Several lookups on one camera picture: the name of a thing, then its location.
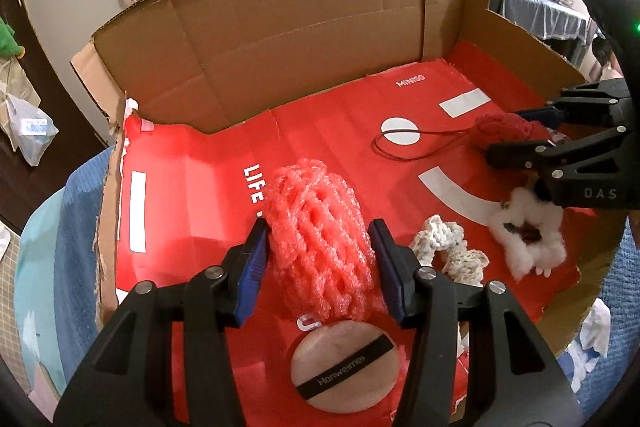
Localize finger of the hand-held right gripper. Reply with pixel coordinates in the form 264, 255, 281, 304
514, 78, 640, 128
486, 126, 640, 209

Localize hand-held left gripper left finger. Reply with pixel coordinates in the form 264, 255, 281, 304
52, 218, 273, 427

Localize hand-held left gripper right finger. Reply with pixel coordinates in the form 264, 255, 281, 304
367, 218, 586, 427

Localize red yarn ball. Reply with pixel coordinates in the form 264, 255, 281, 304
371, 113, 551, 162

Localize cream crochet scrunchie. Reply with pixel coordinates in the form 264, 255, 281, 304
409, 214, 485, 285

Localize red foam net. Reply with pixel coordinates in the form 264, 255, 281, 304
262, 159, 388, 323

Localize beige powder puff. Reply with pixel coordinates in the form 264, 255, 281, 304
290, 319, 401, 413

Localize white fluffy scrunchie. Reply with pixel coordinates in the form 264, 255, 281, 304
489, 187, 568, 280

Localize cardboard box with red lining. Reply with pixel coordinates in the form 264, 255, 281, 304
70, 0, 626, 427

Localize table with blue cloth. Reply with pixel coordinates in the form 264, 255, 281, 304
487, 0, 601, 68

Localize blue knitted blanket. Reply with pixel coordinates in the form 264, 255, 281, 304
20, 147, 640, 427

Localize light blue bedsheet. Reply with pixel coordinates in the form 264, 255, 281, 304
20, 187, 71, 388

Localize clear plastic bag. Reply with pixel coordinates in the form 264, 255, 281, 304
7, 94, 60, 168

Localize dark brown door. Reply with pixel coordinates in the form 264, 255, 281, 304
0, 0, 111, 228

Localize beige hanging organizer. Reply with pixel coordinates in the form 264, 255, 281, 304
0, 54, 43, 148

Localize green plush toy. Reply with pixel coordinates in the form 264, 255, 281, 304
0, 17, 26, 58

